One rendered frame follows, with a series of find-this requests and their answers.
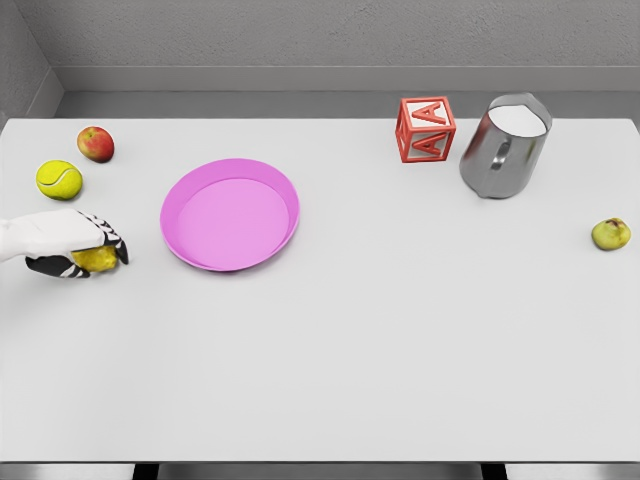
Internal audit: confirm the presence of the yellow-green tennis ball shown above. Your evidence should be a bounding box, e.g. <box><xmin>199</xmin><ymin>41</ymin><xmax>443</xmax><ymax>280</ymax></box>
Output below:
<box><xmin>35</xmin><ymin>159</ymin><xmax>84</xmax><ymax>202</ymax></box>

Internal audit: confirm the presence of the silver metal pitcher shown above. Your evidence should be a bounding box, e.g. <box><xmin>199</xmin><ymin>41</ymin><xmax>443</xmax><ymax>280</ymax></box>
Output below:
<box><xmin>458</xmin><ymin>91</ymin><xmax>554</xmax><ymax>200</ymax></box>

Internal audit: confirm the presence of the red letter A block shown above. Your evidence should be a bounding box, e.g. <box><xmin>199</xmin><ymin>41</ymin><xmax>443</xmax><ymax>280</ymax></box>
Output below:
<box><xmin>394</xmin><ymin>96</ymin><xmax>458</xmax><ymax>165</ymax></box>

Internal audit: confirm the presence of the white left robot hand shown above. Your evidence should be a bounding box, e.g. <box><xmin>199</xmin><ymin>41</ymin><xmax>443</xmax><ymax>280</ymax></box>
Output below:
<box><xmin>10</xmin><ymin>208</ymin><xmax>130</xmax><ymax>279</ymax></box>

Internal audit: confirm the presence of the pink round plate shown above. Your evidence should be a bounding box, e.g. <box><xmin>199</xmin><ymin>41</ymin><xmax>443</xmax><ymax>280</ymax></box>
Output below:
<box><xmin>159</xmin><ymin>158</ymin><xmax>301</xmax><ymax>273</ymax></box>

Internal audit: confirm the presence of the green pear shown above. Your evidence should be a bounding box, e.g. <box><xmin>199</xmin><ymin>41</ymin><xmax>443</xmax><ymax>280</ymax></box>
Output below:
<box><xmin>591</xmin><ymin>217</ymin><xmax>632</xmax><ymax>252</ymax></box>

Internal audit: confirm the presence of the red apple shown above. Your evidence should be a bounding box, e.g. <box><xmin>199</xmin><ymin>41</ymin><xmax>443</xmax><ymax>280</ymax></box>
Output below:
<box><xmin>76</xmin><ymin>125</ymin><xmax>116</xmax><ymax>164</ymax></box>

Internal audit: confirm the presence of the yellow lemon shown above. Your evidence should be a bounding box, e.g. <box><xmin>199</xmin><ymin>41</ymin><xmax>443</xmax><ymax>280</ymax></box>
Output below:
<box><xmin>70</xmin><ymin>244</ymin><xmax>121</xmax><ymax>274</ymax></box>

